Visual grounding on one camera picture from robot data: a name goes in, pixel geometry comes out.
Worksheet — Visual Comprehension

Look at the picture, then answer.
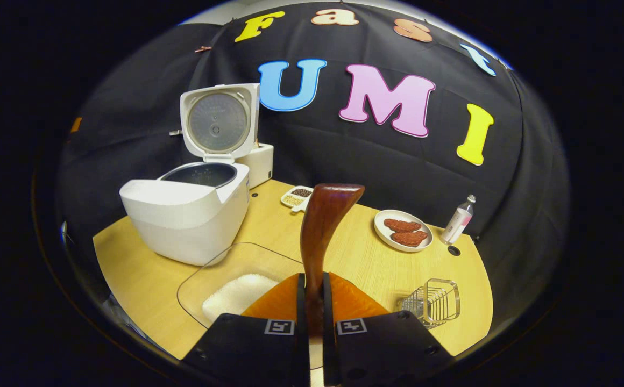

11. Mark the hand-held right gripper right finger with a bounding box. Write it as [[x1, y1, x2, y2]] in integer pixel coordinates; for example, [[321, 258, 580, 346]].
[[322, 272, 455, 387]]

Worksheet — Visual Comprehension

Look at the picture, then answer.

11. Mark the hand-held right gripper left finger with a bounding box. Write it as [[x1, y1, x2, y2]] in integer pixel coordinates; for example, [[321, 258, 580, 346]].
[[182, 273, 309, 387]]

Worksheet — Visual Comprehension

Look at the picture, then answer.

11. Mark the white rice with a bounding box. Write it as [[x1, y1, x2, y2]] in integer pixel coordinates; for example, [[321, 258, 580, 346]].
[[202, 274, 280, 323]]

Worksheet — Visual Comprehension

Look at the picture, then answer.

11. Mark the brown wooden spoon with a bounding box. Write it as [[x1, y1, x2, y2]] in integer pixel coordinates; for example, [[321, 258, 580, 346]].
[[300, 183, 365, 345]]

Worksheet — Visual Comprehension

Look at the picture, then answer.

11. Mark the wire chopstick holder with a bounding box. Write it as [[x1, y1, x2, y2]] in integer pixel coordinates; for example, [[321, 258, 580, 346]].
[[401, 278, 461, 329]]

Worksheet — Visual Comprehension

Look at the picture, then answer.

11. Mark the white rice cooker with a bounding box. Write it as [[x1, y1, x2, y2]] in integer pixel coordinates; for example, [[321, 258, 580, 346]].
[[119, 83, 261, 267]]

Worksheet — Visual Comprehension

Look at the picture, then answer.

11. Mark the clear glass container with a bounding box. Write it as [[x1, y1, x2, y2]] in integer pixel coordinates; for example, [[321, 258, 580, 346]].
[[176, 242, 304, 329]]

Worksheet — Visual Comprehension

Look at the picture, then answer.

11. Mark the round white plate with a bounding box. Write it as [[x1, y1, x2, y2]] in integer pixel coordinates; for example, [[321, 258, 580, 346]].
[[374, 210, 434, 253]]

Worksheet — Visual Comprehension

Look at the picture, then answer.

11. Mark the brown meat piece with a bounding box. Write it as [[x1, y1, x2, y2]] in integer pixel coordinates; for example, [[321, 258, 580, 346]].
[[384, 218, 423, 233], [391, 231, 429, 248]]

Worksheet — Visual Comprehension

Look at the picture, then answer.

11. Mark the divided white bean dish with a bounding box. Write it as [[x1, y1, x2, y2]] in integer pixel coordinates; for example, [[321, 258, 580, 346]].
[[281, 186, 314, 213]]

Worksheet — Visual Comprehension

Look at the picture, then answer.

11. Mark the small clear bottle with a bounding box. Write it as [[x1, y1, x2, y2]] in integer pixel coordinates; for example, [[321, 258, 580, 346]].
[[441, 195, 477, 246]]

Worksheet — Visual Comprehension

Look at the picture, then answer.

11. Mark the white toaster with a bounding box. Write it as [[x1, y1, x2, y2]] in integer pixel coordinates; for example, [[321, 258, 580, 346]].
[[237, 143, 274, 189]]

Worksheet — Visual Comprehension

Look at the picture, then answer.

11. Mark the black backdrop cloth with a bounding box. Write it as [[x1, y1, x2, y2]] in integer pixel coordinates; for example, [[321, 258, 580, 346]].
[[56, 3, 570, 323]]

